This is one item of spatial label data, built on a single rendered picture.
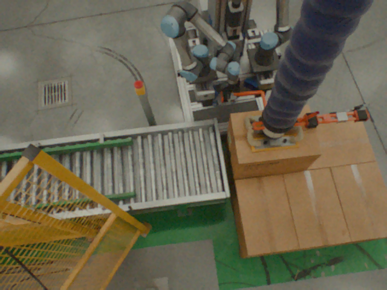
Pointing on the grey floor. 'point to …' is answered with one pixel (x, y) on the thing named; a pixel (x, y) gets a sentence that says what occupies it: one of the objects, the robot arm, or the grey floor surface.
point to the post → (146, 106)
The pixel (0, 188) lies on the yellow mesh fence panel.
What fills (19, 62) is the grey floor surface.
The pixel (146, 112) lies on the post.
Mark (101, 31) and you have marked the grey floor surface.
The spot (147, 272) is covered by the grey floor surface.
